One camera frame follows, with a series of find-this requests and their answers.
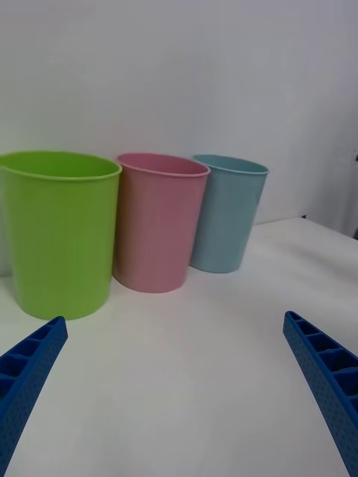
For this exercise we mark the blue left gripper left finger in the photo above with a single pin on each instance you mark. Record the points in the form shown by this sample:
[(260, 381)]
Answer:
[(26, 391)]

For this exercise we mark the green plastic bin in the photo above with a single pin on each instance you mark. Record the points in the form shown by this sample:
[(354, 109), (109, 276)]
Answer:
[(59, 238)]

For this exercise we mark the pale blue plastic bin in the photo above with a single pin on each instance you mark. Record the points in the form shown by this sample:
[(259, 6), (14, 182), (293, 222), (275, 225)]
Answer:
[(225, 220)]

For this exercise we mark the pink plastic bin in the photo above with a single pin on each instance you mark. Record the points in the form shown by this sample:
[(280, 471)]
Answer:
[(154, 231)]

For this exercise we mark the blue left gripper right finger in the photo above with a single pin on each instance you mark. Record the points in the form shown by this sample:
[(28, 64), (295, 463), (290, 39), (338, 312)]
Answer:
[(332, 380)]

